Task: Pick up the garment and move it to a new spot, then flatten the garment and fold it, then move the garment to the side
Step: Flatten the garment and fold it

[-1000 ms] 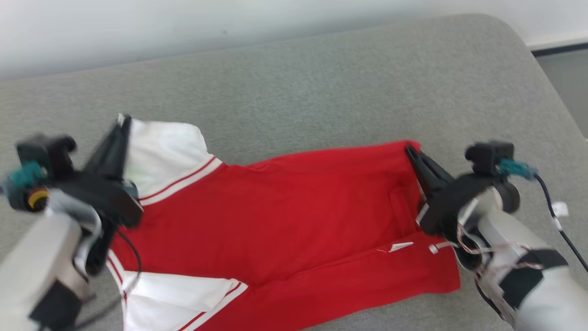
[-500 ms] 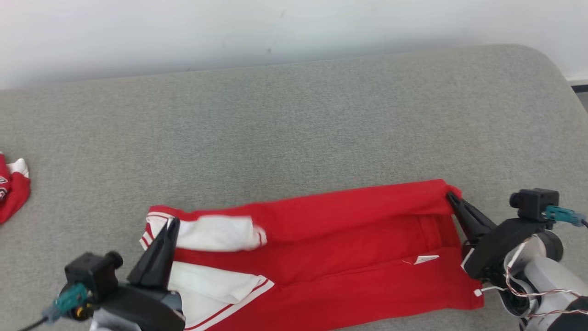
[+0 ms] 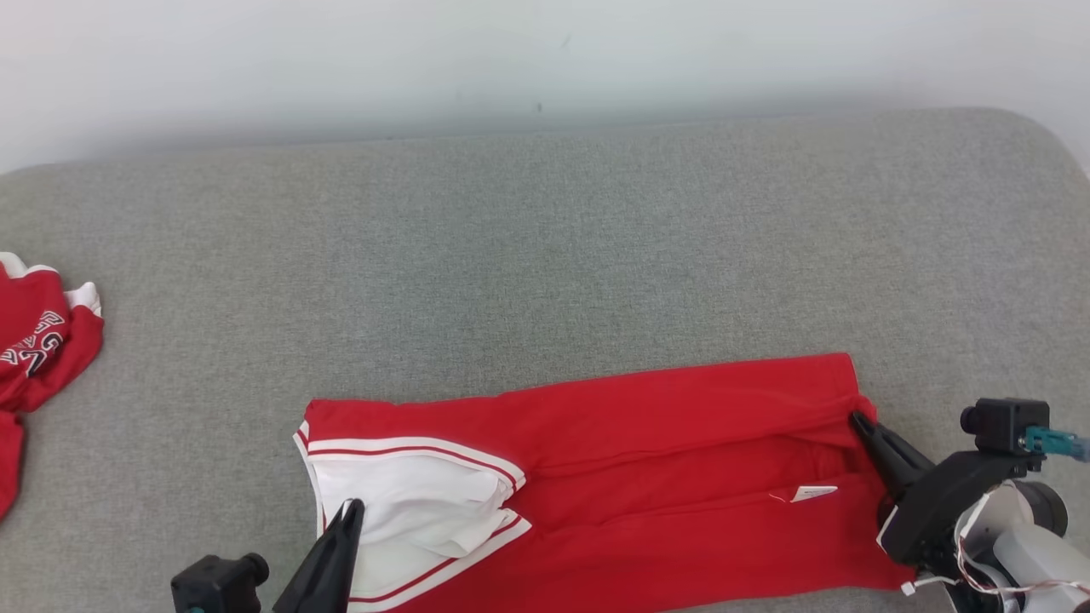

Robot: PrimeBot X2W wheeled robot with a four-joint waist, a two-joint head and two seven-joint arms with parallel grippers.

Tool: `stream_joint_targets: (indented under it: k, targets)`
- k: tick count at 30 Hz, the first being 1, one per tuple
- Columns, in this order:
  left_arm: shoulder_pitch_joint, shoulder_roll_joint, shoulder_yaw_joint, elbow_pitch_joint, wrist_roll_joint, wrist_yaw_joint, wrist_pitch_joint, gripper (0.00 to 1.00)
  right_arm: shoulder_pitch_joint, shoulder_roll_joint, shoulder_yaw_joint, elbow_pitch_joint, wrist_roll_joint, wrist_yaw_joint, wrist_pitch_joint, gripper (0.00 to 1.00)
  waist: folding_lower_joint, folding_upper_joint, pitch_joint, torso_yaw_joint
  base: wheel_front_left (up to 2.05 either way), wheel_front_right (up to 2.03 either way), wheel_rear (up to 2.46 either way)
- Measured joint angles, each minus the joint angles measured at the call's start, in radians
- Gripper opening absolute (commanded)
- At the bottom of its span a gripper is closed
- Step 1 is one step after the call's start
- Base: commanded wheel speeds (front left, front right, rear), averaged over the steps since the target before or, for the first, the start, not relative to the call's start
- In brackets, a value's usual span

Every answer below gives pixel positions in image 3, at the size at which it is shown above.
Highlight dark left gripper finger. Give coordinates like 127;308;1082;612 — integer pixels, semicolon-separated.
272;501;352;613
285;499;365;613

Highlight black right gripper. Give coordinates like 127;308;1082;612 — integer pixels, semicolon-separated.
850;411;1045;568

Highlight red garment with white panel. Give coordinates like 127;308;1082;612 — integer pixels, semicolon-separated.
292;352;916;613

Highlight red Bulls print shorts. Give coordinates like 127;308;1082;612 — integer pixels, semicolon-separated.
0;252;105;522

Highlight grey fabric sofa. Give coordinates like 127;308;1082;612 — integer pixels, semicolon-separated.
0;106;1090;613

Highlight thin red white wire bundle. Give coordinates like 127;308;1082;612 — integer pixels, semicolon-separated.
901;511;1090;597

